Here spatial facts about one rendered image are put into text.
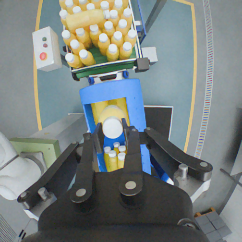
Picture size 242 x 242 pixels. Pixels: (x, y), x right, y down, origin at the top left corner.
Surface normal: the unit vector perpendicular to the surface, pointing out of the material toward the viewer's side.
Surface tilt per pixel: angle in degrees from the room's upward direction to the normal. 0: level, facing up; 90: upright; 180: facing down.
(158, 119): 0
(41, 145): 1
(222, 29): 0
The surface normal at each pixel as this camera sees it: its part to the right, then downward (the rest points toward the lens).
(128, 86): 0.56, 0.10
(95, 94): -0.32, 0.28
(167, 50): 0.07, 0.22
